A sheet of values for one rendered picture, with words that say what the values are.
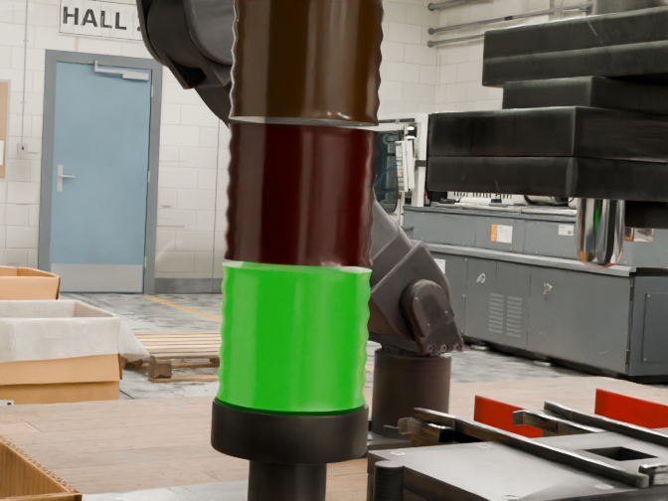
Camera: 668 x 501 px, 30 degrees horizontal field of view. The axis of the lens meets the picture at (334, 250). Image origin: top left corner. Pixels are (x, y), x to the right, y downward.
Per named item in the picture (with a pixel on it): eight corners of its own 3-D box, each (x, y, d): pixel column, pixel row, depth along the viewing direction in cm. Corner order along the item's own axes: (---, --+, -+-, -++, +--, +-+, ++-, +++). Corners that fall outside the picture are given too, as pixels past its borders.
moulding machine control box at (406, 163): (389, 191, 954) (391, 140, 952) (414, 192, 964) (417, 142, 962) (401, 191, 938) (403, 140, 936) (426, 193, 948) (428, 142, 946)
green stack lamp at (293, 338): (319, 383, 34) (325, 261, 34) (394, 407, 31) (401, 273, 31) (192, 388, 32) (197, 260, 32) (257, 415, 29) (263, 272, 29)
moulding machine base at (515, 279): (252, 294, 1217) (256, 195, 1212) (345, 294, 1263) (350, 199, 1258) (621, 389, 726) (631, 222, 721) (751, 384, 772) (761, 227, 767)
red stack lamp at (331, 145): (325, 255, 34) (331, 133, 34) (401, 266, 31) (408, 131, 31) (198, 253, 32) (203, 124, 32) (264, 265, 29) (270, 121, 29)
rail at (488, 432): (460, 465, 64) (463, 417, 64) (646, 534, 53) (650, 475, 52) (450, 465, 64) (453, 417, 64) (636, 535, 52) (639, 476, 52)
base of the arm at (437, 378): (538, 348, 102) (486, 337, 108) (327, 355, 92) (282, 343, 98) (533, 444, 103) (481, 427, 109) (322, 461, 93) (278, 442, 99)
